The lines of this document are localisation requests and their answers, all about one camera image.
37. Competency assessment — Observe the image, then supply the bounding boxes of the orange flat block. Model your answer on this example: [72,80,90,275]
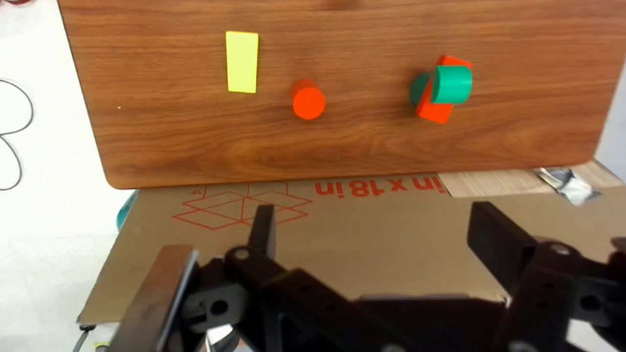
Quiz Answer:
[409,54,473,123]

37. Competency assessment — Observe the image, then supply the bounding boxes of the orange cylinder block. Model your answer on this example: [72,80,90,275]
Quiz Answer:
[291,80,327,121]

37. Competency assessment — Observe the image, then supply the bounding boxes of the green half-cylinder block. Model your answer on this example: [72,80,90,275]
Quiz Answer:
[432,66,473,105]

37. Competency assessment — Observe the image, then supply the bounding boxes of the black floor cables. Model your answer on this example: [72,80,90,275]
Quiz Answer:
[0,76,37,193]

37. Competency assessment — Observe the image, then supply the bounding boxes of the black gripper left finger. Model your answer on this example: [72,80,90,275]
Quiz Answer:
[106,203,278,352]

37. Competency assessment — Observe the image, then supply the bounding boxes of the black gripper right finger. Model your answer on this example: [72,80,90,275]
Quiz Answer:
[467,201,626,352]

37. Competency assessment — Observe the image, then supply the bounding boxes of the flat cardboard box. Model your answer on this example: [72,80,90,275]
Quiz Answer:
[78,162,626,324]

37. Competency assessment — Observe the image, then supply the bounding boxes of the yellow wedge block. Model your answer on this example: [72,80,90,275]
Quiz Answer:
[225,31,260,93]

